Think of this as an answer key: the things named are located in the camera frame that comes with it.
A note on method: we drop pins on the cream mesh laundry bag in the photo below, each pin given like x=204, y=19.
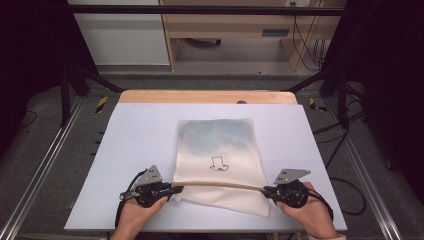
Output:
x=218, y=156

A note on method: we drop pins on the person's left hand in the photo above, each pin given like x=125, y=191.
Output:
x=136, y=216

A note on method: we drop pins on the black curtain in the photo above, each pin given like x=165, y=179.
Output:
x=390, y=83
x=30, y=60

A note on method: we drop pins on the light wooden desk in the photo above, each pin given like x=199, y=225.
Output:
x=233, y=23

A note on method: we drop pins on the white table mat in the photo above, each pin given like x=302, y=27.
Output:
x=143, y=133

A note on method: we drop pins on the yellow black tape strip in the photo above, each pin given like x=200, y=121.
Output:
x=101, y=104
x=313, y=105

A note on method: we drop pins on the person's right hand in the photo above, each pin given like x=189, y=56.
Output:
x=311, y=216

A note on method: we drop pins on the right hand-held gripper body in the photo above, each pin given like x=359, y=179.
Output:
x=293, y=195

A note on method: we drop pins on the black metal stand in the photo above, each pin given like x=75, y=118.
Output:
x=342, y=100
x=65, y=96

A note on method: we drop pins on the white cabinet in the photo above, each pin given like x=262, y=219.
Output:
x=123, y=36

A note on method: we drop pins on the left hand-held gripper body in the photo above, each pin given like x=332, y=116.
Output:
x=151, y=191

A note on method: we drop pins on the aluminium floor rail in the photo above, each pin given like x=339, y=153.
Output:
x=366, y=176
x=43, y=163

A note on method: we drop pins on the white wall socket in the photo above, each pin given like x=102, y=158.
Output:
x=298, y=2

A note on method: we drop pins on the black horizontal frame bar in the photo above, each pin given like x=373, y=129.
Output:
x=200, y=10

